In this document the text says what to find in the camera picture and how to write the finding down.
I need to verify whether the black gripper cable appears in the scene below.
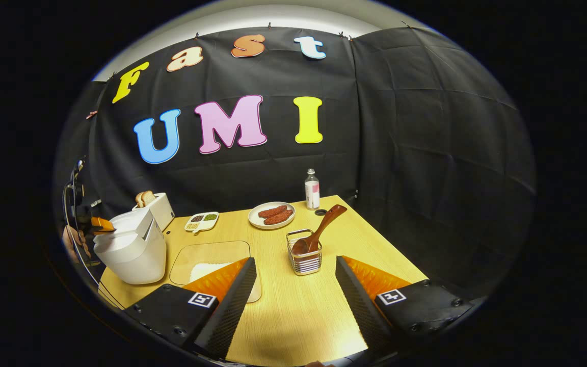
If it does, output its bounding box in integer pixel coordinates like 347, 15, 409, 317
62, 183, 126, 310

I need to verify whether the black backdrop cloth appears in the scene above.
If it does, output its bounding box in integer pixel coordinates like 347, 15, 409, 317
54, 25, 536, 301

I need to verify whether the divided white sample dish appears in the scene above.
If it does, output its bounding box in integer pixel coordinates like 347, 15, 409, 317
184, 212, 220, 233

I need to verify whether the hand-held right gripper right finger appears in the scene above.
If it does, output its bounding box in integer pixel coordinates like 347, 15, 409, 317
335, 255, 477, 352

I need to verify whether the clear plastic container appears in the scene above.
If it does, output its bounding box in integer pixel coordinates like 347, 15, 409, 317
169, 241, 262, 303

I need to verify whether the metal wire chopstick holder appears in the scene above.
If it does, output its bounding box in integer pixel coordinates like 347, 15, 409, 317
286, 229, 323, 276

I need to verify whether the white rice cooker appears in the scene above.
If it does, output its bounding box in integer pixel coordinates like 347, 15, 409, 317
93, 207, 167, 285

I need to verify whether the round white plate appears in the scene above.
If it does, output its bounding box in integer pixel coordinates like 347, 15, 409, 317
248, 202, 296, 230

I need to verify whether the white rice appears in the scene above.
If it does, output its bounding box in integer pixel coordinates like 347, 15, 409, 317
190, 261, 238, 284

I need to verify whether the brown wooden spoon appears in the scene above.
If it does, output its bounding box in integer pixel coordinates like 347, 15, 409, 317
292, 204, 348, 255

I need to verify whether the white toaster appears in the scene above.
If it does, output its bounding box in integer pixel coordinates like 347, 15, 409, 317
131, 192, 175, 232

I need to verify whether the clear bottle with pink label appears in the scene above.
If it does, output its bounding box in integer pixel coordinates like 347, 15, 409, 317
305, 169, 321, 211

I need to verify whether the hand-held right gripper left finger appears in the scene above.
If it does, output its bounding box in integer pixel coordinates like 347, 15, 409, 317
124, 257, 257, 359

